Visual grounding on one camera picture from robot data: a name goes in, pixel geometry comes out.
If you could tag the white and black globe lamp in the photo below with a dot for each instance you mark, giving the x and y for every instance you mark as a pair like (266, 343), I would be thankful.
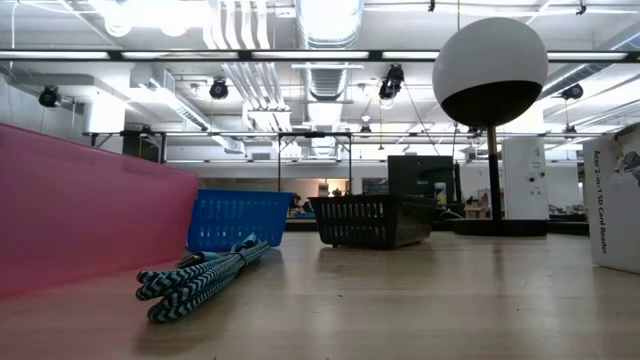
(490, 65)

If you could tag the black cabinet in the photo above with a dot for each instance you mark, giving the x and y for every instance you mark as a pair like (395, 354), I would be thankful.
(420, 175)

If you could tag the black overhead light beam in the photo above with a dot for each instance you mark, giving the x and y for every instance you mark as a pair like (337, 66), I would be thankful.
(115, 55)

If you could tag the white card reader box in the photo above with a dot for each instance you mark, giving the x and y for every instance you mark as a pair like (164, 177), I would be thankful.
(615, 225)

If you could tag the black plastic basket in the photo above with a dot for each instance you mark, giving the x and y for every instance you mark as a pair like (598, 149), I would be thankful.
(372, 220)

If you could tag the black background table frame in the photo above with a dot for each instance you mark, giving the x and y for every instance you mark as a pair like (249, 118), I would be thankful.
(314, 134)

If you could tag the pink plastic bin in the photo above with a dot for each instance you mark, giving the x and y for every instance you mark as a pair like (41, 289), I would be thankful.
(75, 210)

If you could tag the white column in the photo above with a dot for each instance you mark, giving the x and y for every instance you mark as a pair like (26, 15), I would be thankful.
(525, 180)

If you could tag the blue plastic basket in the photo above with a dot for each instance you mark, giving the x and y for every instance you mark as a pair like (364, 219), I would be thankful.
(235, 215)

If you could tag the black ceiling spotlight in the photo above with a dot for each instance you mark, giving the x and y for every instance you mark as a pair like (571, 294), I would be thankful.
(49, 96)
(391, 82)
(218, 89)
(572, 91)

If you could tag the silver ventilation duct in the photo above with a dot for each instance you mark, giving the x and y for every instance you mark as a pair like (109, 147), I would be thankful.
(330, 25)

